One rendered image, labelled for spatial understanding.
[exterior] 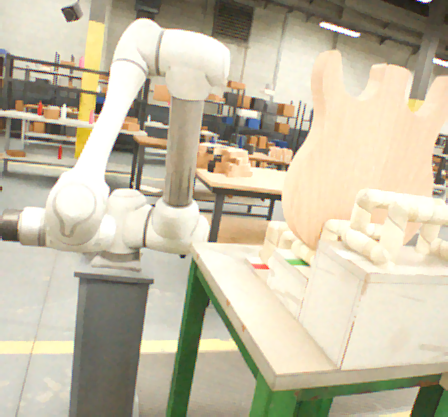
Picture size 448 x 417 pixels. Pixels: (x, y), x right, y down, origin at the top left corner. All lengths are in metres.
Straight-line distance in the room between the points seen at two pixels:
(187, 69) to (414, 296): 0.79
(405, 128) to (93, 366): 1.31
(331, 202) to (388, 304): 0.24
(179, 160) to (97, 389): 0.94
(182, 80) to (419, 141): 0.63
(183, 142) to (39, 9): 10.89
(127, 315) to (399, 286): 1.04
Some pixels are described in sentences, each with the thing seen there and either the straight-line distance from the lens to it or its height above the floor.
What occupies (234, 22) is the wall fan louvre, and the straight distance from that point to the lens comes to 12.46.
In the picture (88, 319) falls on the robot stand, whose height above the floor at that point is 0.51.
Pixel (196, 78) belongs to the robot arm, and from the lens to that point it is 1.11.
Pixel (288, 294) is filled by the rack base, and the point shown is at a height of 0.96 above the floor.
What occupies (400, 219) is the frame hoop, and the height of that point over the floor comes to 1.19.
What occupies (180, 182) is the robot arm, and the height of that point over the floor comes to 1.06.
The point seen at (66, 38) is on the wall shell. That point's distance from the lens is 11.77.
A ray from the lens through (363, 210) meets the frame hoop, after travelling 0.69.
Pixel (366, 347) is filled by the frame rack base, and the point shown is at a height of 0.97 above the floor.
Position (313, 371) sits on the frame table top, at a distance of 0.66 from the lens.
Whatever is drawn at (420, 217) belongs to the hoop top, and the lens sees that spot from 0.65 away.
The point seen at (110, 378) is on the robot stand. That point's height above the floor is 0.27.
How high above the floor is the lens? 1.28
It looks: 12 degrees down
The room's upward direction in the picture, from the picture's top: 10 degrees clockwise
